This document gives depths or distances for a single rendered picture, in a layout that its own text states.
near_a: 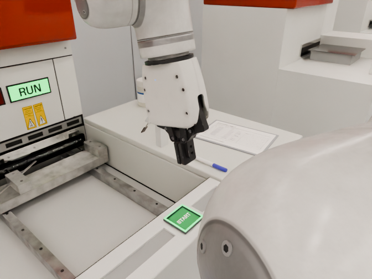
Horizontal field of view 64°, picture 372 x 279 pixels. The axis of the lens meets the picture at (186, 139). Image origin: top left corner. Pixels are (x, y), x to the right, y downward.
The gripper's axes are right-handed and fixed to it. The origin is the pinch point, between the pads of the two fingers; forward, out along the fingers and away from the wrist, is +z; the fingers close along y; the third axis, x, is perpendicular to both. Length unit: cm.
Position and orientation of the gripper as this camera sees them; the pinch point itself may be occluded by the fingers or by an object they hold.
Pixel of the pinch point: (185, 150)
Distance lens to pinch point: 50.3
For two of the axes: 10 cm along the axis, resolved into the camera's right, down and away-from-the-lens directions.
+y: 7.5, 1.1, -6.5
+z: 1.6, 9.3, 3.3
